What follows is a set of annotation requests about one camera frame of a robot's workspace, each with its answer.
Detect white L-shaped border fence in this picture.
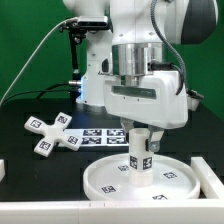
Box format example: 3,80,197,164
0,157,224,224

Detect white round table top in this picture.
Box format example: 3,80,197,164
83,153,200,201

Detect black cables at base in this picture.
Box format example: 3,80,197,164
0,79,83,107

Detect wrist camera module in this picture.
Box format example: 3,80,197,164
187,89,204,111

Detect grey camera cable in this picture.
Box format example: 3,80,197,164
0,19,78,106

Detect white marker sheet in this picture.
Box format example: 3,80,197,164
65,128,128,147

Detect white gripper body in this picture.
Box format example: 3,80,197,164
104,71,188,129

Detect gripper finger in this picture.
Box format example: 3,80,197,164
120,118,134,133
148,125,164,152

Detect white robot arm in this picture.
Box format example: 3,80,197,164
62,0,218,152

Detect black camera on stand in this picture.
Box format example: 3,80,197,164
59,16,110,100

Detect white cross-shaped table base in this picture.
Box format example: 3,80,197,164
24,112,82,157

